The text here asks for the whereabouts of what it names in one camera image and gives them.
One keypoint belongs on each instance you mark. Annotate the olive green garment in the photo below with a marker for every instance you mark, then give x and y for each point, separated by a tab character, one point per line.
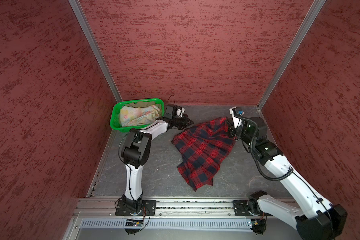
141	104

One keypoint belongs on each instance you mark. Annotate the left aluminium corner post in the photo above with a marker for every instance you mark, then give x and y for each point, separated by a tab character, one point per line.
85	26

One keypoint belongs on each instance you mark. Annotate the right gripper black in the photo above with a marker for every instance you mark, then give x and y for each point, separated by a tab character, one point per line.
231	127

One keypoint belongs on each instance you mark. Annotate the red plaid skirt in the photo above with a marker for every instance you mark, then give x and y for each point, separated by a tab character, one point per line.
203	149

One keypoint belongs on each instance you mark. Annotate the slotted cable duct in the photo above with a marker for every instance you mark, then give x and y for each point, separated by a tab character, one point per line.
186	224

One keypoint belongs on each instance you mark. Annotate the aluminium front rail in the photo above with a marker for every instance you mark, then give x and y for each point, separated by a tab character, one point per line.
167	207

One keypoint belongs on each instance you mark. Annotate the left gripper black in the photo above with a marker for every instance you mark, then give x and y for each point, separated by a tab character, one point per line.
185	123

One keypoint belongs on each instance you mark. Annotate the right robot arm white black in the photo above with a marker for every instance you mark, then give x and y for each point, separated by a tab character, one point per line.
315	217

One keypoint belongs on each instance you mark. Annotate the pastel floral skirt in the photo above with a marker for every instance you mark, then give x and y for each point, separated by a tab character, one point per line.
131	116

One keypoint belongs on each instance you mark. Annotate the right aluminium corner post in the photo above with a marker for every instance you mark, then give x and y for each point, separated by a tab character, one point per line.
305	26

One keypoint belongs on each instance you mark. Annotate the green plastic basket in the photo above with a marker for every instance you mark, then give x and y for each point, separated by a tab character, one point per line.
115	123

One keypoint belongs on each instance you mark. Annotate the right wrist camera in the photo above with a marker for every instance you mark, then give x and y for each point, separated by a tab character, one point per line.
236	113

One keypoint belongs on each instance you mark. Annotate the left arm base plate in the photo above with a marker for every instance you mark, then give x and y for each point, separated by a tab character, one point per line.
143	208

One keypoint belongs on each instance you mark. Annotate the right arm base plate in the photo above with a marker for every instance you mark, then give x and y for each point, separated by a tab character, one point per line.
241	208

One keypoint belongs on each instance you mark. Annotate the aluminium corner post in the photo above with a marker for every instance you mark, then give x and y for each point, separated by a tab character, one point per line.
305	26
85	26

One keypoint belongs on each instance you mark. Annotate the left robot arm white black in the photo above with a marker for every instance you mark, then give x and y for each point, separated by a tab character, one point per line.
135	152

